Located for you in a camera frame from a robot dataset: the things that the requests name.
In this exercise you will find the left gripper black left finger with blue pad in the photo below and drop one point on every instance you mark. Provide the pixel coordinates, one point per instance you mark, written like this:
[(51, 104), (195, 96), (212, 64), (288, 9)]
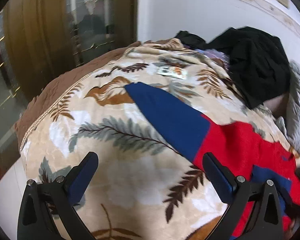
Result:
[(35, 220)]

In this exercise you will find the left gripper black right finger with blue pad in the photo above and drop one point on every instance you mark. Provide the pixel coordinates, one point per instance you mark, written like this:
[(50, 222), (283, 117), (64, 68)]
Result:
[(265, 219)]

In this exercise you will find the red and blue sweater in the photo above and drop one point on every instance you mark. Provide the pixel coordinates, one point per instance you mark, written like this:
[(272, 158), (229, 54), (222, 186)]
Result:
[(236, 146)]

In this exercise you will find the brown bed sheet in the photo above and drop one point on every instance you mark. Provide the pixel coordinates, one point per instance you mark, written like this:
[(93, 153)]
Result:
[(58, 86)]

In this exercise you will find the grey quilted pillow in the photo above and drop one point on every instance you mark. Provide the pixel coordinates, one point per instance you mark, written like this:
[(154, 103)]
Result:
[(293, 107)]

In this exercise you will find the beige leaf-pattern blanket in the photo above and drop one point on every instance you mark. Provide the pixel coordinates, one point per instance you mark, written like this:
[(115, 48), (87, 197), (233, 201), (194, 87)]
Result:
[(144, 188)]

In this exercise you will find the large black garment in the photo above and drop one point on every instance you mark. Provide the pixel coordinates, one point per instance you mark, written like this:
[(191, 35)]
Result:
[(259, 66)]

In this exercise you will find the brown wooden glass door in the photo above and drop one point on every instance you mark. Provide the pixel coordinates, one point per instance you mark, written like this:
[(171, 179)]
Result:
[(42, 39)]

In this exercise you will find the small printed card packet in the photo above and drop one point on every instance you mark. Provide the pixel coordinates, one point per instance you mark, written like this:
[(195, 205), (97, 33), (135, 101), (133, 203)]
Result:
[(174, 72)]

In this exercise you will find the purple cloth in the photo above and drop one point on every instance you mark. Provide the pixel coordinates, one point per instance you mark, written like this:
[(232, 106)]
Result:
[(218, 57)]

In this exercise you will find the small black garment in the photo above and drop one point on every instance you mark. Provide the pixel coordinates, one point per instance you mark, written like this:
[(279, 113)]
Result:
[(191, 40)]

